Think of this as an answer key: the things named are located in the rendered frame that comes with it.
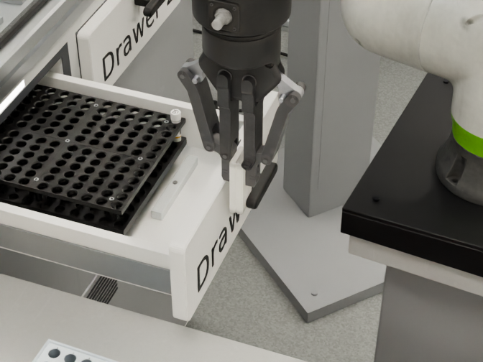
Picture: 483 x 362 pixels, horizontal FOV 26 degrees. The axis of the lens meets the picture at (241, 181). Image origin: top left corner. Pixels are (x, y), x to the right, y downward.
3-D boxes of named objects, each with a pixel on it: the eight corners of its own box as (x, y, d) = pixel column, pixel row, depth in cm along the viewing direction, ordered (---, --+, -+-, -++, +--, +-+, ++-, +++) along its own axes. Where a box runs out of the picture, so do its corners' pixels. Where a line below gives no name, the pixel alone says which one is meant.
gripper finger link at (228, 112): (230, 77, 100) (215, 73, 100) (227, 166, 107) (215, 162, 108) (244, 55, 103) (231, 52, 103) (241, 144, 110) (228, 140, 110)
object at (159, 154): (185, 122, 125) (185, 118, 124) (121, 215, 112) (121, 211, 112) (171, 118, 125) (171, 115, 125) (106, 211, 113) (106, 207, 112)
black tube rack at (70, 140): (187, 159, 128) (185, 118, 124) (125, 253, 116) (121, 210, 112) (27, 121, 134) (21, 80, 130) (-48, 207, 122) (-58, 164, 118)
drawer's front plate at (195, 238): (277, 161, 131) (279, 89, 124) (187, 325, 110) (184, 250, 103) (264, 158, 131) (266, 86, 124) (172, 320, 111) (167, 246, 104)
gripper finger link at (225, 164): (231, 145, 107) (205, 138, 108) (231, 182, 110) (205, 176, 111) (237, 136, 108) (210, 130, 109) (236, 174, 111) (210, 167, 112)
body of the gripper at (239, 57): (183, 26, 96) (187, 108, 102) (271, 44, 94) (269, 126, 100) (214, -13, 101) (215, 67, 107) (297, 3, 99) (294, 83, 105)
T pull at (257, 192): (278, 170, 117) (278, 161, 116) (255, 212, 112) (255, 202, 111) (248, 163, 118) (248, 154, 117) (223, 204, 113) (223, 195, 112)
